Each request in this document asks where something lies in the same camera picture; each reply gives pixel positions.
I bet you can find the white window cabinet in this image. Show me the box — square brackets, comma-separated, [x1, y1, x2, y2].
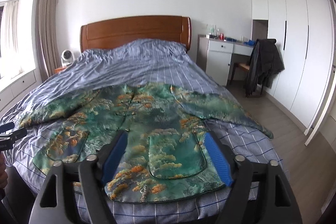
[1, 71, 37, 111]

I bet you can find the wooden chair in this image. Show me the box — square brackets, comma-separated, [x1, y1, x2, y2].
[229, 63, 264, 98]

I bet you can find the beige curtain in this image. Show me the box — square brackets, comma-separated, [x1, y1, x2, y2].
[35, 0, 60, 81]

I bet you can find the white desk with drawers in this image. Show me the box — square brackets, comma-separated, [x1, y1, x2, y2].
[197, 35, 253, 86]

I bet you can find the green patterned silk jacket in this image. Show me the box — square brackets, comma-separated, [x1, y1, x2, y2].
[20, 83, 272, 203]

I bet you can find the blue striped duvet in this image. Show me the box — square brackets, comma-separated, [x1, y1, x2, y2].
[1, 39, 278, 223]

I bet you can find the white round fan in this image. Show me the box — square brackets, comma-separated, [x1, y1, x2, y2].
[61, 50, 74, 67]

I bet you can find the white wardrobe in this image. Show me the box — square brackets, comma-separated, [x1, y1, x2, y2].
[252, 0, 334, 131]

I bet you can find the black jacket on chair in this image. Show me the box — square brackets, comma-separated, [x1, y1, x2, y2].
[244, 39, 284, 97]

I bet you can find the wooden headboard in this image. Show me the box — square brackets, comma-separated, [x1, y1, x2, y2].
[80, 15, 191, 52]

